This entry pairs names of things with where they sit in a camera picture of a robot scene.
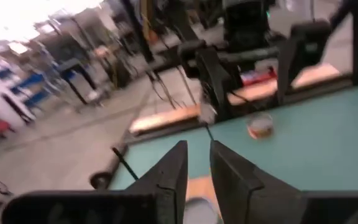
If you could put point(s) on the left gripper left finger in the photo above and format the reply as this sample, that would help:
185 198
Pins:
166 180

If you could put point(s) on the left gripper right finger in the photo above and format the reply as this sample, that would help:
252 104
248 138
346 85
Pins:
238 193

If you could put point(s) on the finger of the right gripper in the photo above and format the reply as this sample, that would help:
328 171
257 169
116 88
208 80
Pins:
287 71
214 87

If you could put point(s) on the spaghetti sauce can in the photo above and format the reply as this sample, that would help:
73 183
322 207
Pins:
200 213

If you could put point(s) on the short pineapple rings can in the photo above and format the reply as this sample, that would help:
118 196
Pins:
259 126

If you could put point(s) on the blue storage bins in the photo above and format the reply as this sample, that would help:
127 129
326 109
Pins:
33 81

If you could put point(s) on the red stool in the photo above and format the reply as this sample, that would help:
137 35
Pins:
2 126

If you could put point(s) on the wooden shelf black metal frame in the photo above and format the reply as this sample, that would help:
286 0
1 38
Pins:
199 186

